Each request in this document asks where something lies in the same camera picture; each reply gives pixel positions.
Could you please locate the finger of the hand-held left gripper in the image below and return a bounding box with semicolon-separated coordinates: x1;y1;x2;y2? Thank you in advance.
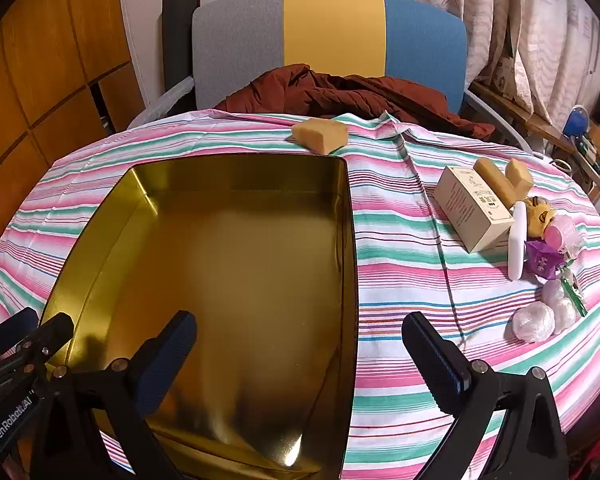
0;313;75;402
0;307;40;349

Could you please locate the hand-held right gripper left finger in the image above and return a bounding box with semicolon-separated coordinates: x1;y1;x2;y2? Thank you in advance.
30;310;198;480

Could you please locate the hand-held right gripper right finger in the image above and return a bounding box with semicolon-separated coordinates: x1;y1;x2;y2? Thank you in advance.
401;311;571;480

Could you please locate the gold metal tin box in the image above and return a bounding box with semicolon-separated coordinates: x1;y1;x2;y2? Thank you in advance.
39;154;359;480

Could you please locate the white soap bar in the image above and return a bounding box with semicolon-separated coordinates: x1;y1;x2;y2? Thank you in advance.
507;201;528;281

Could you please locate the purple snack packet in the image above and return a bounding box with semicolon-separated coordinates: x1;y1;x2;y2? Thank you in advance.
525;240;566;281

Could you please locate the green rice cracker packet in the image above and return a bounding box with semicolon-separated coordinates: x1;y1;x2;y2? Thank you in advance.
555;260;588;317

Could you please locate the beige cardboard box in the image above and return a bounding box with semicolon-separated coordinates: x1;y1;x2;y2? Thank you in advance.
434;165;515;254

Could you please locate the pink snack packet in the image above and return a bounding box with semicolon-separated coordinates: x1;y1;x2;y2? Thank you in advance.
544;215;586;256

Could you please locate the long yellow sponge block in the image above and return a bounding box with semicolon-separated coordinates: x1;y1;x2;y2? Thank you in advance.
472;157;517;209

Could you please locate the small yellow sponge block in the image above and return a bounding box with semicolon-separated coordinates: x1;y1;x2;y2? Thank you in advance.
505;158;535;201

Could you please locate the pink green striped tablecloth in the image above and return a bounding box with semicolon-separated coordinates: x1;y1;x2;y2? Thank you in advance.
0;110;600;480

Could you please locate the wooden cabinet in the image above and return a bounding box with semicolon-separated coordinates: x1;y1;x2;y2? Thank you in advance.
0;0;146;261

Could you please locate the white plastic bag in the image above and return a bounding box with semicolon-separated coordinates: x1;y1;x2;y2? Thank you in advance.
127;77;197;128

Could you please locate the large yellow sponge block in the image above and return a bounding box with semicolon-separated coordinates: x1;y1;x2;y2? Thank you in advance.
291;119;349;155

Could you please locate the wooden side desk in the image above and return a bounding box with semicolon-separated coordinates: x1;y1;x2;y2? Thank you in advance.
472;80;600;196

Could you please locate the blue round container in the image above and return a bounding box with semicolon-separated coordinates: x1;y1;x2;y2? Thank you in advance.
562;105;588;138

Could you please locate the red-brown quilted jacket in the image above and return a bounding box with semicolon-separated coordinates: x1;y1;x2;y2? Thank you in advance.
215;63;496;141

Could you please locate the grey yellow blue chair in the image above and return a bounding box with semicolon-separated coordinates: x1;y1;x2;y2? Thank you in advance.
127;0;533;153

